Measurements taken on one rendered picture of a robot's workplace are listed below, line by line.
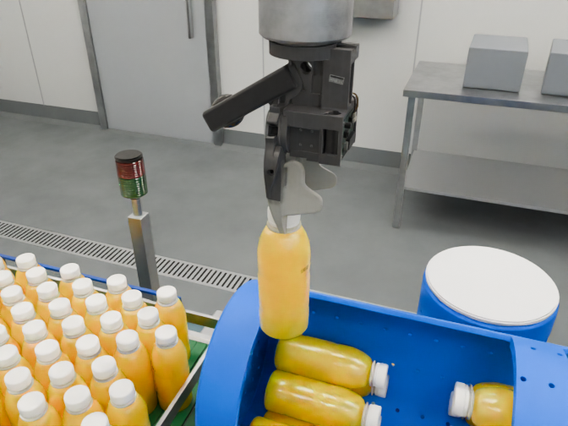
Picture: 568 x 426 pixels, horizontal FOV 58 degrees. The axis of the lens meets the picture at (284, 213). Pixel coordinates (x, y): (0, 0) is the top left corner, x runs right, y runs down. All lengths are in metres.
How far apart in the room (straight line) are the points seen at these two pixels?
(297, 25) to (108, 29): 4.35
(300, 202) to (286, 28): 0.18
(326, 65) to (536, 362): 0.47
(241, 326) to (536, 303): 0.67
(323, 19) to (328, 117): 0.09
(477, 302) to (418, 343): 0.27
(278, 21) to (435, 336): 0.60
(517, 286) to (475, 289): 0.09
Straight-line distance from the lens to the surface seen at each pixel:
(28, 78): 5.63
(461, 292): 1.18
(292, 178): 0.55
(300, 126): 0.52
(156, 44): 4.56
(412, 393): 0.98
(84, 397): 0.91
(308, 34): 0.49
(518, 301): 1.20
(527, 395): 0.73
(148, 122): 4.85
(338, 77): 0.51
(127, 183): 1.24
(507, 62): 3.11
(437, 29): 3.85
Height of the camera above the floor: 1.73
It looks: 30 degrees down
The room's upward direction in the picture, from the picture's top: straight up
